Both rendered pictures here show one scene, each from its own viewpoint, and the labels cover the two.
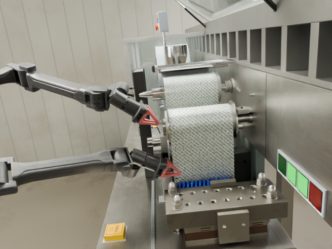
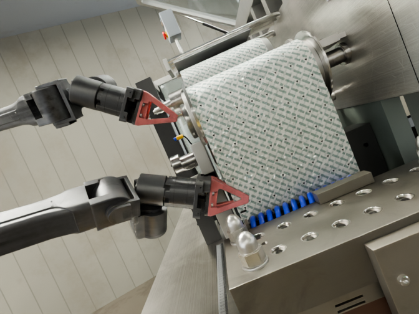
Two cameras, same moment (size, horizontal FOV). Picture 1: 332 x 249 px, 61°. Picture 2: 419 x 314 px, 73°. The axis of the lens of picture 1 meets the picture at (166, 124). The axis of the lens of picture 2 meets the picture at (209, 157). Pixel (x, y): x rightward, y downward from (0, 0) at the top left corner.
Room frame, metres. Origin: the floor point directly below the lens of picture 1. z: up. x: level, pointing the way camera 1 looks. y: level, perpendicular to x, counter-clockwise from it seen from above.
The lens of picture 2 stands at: (0.48, -0.03, 1.20)
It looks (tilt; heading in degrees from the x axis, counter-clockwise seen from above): 4 degrees down; 3
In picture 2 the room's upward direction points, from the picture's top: 24 degrees counter-clockwise
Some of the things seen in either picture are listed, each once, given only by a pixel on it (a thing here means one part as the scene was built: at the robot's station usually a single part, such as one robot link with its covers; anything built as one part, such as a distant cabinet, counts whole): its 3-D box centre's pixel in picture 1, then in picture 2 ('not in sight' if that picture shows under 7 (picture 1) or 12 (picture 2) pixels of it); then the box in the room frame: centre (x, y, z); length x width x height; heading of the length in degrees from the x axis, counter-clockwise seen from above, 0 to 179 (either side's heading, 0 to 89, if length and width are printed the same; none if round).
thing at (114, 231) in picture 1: (115, 231); not in sight; (0.90, 0.22, 0.91); 0.07 x 0.07 x 0.02; 1
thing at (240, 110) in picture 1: (243, 109); (325, 42); (1.07, -0.30, 1.28); 0.06 x 0.05 x 0.02; 91
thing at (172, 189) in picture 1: (172, 187); (235, 227); (0.93, 0.00, 1.05); 0.04 x 0.04 x 0.04
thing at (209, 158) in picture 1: (203, 161); (285, 159); (1.00, -0.13, 1.11); 0.23 x 0.01 x 0.18; 91
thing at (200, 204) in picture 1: (222, 202); (361, 225); (0.88, -0.17, 1.00); 0.40 x 0.16 x 0.06; 91
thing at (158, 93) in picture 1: (158, 93); (181, 99); (1.31, 0.02, 1.34); 0.06 x 0.06 x 0.06; 1
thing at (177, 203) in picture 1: (177, 201); (249, 248); (0.84, -0.01, 1.05); 0.04 x 0.04 x 0.04
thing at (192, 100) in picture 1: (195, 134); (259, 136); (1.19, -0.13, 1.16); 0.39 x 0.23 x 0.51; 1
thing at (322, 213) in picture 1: (297, 178); not in sight; (0.68, -0.34, 1.19); 0.25 x 0.01 x 0.07; 1
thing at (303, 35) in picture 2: (231, 119); (311, 68); (1.06, -0.26, 1.25); 0.15 x 0.01 x 0.15; 1
